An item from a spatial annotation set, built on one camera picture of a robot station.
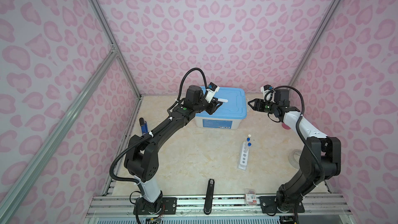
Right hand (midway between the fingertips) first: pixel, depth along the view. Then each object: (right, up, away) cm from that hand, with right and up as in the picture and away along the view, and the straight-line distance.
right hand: (254, 101), depth 89 cm
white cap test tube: (-5, -18, -9) cm, 21 cm away
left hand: (-20, +1, -8) cm, 21 cm away
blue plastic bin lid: (-10, -4, +2) cm, 11 cm away
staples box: (-7, -46, -15) cm, 49 cm away
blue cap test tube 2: (-6, -20, -10) cm, 23 cm away
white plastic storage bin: (-21, -13, +7) cm, 26 cm away
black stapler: (-26, -46, -15) cm, 55 cm away
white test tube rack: (-7, -31, -5) cm, 32 cm away
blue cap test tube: (-6, -22, -12) cm, 26 cm away
